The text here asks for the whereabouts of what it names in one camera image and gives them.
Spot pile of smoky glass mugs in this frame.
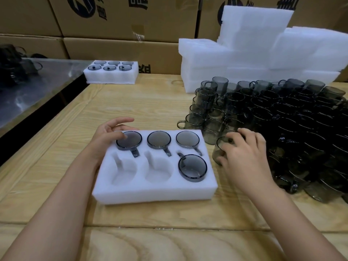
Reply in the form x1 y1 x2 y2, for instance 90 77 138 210
177 76 348 204

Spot person's left forearm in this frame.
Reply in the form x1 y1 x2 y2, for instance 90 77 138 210
0 149 109 261

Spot dark mugs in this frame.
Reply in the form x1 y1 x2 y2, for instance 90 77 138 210
0 43 44 87

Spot stainless steel table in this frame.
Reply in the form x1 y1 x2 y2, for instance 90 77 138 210
0 58 94 138

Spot person's left hand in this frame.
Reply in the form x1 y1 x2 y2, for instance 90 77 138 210
91 117 136 161

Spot stack of white foam trays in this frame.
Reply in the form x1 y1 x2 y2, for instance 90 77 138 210
178 5 348 94

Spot person's right forearm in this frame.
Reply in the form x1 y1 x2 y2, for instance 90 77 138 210
244 182 347 261

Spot white grooved foam tray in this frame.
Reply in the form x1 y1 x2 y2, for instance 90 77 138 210
91 129 219 206
83 60 139 84

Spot person's right hand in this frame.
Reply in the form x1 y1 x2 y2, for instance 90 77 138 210
216 128 278 196

